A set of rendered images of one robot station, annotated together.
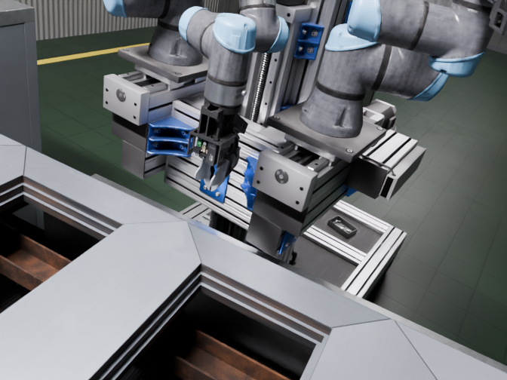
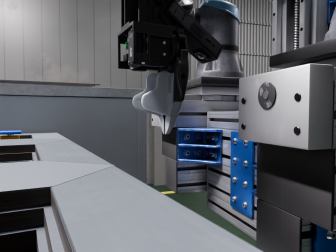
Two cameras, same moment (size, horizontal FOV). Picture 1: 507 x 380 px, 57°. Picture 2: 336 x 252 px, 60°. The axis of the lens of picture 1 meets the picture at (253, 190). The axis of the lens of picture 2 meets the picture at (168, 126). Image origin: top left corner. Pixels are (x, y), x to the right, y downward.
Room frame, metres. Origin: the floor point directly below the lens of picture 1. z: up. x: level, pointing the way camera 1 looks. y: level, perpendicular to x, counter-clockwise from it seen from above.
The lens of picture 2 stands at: (0.54, -0.22, 0.94)
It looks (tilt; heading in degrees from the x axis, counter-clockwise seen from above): 2 degrees down; 45
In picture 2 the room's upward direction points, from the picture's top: straight up
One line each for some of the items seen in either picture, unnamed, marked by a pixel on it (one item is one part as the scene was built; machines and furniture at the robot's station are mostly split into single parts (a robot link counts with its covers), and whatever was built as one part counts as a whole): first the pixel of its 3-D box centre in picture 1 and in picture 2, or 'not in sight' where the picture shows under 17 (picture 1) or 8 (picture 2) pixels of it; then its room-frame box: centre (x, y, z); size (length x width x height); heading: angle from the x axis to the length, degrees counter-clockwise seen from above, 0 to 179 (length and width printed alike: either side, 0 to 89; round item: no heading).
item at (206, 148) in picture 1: (216, 130); (153, 30); (0.83, 0.10, 1.06); 0.09 x 0.08 x 0.12; 161
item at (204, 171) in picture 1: (203, 172); (151, 103); (0.84, 0.11, 0.96); 0.06 x 0.03 x 0.09; 161
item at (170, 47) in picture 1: (177, 38); (219, 65); (1.28, 0.30, 1.09); 0.15 x 0.15 x 0.10
